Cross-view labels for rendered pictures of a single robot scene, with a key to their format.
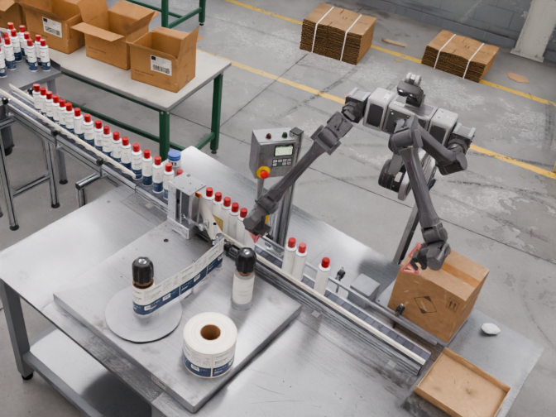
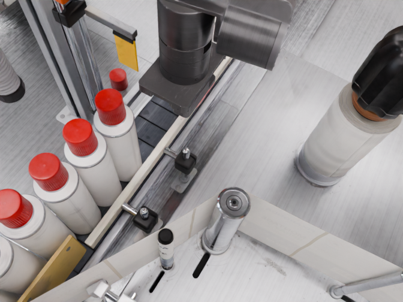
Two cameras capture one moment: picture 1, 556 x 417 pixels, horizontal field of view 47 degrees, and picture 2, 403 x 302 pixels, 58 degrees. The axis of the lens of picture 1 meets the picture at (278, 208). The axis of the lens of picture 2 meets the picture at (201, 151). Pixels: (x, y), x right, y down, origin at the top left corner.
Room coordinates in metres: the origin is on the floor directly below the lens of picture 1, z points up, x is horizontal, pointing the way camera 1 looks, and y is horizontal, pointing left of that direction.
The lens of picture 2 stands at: (2.12, 0.35, 1.45)
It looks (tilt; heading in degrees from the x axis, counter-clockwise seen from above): 63 degrees down; 260
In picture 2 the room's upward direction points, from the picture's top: 10 degrees clockwise
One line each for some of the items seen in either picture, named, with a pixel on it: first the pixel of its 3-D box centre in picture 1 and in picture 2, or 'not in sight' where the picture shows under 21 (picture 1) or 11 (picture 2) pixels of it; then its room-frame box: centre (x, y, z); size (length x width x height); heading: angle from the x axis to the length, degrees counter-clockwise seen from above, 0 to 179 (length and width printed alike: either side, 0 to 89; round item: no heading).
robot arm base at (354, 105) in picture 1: (350, 112); not in sight; (2.58, -0.26, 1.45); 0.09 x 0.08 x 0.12; 68
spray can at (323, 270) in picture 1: (322, 276); not in sight; (1.98, -0.23, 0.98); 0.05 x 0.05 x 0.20
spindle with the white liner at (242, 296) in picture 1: (243, 277); (359, 118); (1.86, 0.10, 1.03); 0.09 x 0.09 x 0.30
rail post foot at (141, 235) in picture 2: not in sight; (148, 230); (2.16, 0.20, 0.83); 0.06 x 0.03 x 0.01; 55
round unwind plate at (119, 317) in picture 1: (144, 312); not in sight; (1.72, 0.48, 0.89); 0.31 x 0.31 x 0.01
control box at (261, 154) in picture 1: (272, 153); not in sight; (2.27, 0.06, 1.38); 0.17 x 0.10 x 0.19; 112
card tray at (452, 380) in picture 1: (462, 389); not in sight; (1.60, -0.83, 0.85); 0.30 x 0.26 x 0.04; 57
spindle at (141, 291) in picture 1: (143, 287); not in sight; (1.72, 0.48, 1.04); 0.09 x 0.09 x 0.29
